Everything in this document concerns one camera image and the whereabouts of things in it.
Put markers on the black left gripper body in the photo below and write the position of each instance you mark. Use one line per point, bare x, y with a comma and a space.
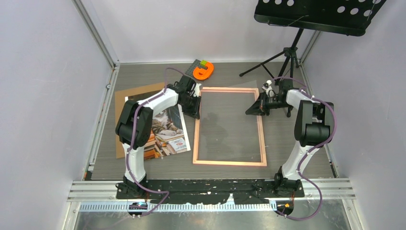
188, 103

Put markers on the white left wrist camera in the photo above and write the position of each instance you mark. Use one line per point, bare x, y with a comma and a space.
196, 90

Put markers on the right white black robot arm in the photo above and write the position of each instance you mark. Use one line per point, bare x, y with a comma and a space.
314, 127

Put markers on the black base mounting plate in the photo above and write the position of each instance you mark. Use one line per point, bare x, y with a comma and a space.
209, 192

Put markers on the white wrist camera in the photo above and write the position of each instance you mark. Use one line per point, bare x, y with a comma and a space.
267, 88
196, 90

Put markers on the aluminium rail front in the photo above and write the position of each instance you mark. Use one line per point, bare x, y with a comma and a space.
101, 196

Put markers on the black music stand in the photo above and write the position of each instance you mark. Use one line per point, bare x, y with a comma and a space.
345, 17

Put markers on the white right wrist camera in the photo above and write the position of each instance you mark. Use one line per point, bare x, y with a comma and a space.
267, 88

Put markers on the grey building plate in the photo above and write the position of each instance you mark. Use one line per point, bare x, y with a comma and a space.
189, 71

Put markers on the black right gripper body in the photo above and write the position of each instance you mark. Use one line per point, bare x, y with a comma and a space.
277, 104

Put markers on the pink wooden picture frame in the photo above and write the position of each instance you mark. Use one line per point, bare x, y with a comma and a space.
262, 162

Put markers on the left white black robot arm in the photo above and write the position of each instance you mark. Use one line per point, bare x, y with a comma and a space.
135, 124

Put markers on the brown cardboard backing board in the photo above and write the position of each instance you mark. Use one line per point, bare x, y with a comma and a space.
139, 93

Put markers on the green toy brick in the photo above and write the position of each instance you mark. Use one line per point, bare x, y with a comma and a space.
203, 64

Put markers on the cat and books photo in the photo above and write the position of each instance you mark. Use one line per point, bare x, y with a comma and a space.
168, 135

